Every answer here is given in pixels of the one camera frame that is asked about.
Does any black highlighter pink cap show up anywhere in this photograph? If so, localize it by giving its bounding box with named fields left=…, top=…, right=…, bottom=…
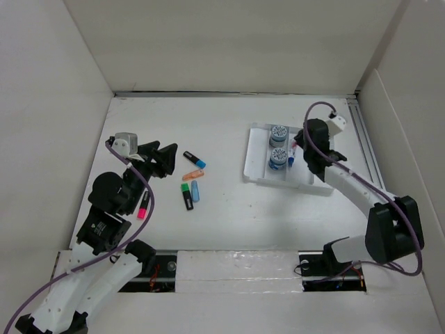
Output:
left=137, top=191, right=150, bottom=220

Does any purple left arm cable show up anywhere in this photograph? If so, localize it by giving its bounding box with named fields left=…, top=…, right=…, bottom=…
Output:
left=6, top=141, right=156, bottom=334

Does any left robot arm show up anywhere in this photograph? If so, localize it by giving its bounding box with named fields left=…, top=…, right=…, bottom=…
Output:
left=8, top=134, right=178, bottom=333

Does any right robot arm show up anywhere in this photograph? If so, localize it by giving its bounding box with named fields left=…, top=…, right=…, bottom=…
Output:
left=295, top=118, right=424, bottom=276

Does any aluminium rail right side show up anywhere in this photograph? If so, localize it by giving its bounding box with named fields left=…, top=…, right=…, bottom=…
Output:
left=346, top=95, right=387, bottom=191

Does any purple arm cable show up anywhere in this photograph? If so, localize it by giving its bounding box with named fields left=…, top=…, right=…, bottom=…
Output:
left=301, top=101, right=426, bottom=278
left=6, top=141, right=156, bottom=334

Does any large blue cleaning gel jar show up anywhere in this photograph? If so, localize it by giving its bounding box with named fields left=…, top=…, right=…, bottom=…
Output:
left=269, top=125, right=289, bottom=148

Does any black highlighter with barcode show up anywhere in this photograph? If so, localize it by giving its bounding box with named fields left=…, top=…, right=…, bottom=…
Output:
left=181, top=183, right=194, bottom=211

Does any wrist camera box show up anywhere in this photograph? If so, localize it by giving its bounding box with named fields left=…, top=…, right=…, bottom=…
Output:
left=111, top=132, right=138, bottom=158
left=326, top=112, right=348, bottom=137

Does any aluminium rail at back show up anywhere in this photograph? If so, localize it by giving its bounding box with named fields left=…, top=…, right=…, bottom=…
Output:
left=114, top=90, right=356, bottom=99

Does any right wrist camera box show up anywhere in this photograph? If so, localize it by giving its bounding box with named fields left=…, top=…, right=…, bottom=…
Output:
left=326, top=112, right=348, bottom=137

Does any small blue cleaning gel jar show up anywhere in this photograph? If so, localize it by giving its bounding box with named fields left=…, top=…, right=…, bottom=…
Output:
left=268, top=148, right=288, bottom=170

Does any aluminium rail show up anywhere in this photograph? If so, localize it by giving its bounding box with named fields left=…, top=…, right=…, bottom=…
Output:
left=114, top=90, right=356, bottom=99
left=346, top=95, right=387, bottom=191

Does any blue spray pen bottle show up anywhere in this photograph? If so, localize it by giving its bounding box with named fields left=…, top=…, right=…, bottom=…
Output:
left=288, top=138, right=297, bottom=168

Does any black highlighter blue cap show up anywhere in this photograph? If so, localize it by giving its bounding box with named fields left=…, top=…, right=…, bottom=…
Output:
left=183, top=151, right=206, bottom=169

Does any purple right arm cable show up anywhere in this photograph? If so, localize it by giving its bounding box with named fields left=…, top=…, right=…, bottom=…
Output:
left=301, top=101, right=426, bottom=278

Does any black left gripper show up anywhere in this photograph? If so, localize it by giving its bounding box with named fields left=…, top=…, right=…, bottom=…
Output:
left=125, top=140, right=177, bottom=213

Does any white plastic organizer tray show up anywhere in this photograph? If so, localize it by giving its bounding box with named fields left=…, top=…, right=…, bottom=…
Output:
left=243, top=122, right=333, bottom=196

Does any white foam block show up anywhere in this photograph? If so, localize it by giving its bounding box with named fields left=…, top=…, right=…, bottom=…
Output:
left=175, top=250, right=302, bottom=294

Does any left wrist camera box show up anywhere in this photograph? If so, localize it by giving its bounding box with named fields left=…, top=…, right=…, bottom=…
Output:
left=111, top=132, right=138, bottom=158

